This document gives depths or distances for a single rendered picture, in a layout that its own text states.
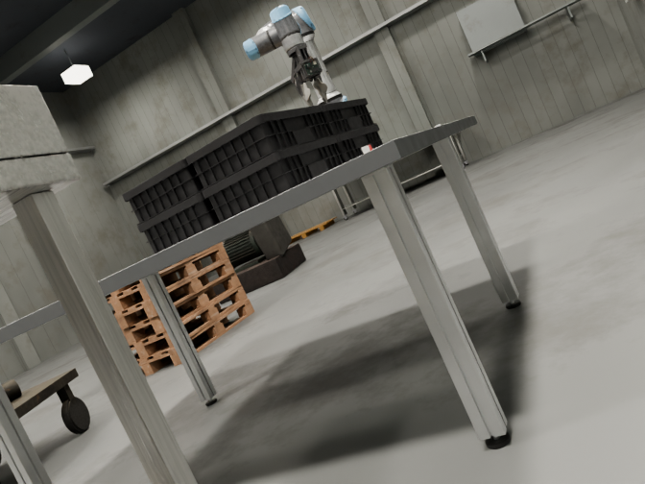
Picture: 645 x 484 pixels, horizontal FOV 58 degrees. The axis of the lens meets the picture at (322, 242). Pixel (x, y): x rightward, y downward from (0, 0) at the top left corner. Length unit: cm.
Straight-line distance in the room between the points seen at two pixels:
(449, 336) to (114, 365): 73
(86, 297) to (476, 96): 1157
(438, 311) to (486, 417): 25
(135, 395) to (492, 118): 1156
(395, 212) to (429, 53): 1115
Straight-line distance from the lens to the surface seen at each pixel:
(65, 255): 82
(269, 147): 162
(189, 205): 180
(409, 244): 124
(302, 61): 213
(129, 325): 449
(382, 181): 123
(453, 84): 1223
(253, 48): 229
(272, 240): 666
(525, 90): 1213
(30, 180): 80
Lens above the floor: 66
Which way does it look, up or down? 4 degrees down
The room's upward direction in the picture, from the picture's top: 25 degrees counter-clockwise
